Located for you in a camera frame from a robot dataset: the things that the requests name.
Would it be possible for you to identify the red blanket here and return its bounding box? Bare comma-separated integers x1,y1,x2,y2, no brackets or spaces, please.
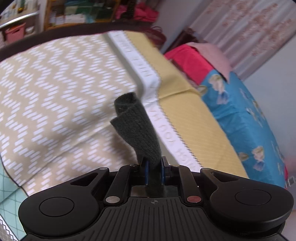
165,44,214,85

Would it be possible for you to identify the floral window curtain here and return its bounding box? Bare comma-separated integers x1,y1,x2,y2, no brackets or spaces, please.
190,0,295,80

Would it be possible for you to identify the magenta clothes pile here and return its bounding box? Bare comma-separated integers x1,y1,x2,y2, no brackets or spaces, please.
115,3,159,23

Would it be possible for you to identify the pink cloth on bedding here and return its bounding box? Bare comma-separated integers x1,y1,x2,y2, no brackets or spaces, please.
187,42,233,83

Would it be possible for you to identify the dark green knit sweater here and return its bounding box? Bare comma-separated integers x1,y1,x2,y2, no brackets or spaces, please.
110,92,165,197

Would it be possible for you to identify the wooden bookshelf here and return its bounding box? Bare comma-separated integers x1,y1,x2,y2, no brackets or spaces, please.
44,1,120,31

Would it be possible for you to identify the pink plastic basket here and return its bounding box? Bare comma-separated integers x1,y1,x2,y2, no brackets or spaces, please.
5,23,26,44

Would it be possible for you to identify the beige yellow zigzag bed sheet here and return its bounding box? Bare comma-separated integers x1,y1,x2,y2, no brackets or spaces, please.
1,31,247,200

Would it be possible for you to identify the blue floral quilt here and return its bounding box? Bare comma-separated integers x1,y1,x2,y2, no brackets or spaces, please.
198,70,287,187

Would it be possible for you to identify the dark red woven bag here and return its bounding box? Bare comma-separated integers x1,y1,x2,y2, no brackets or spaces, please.
142,26,167,50

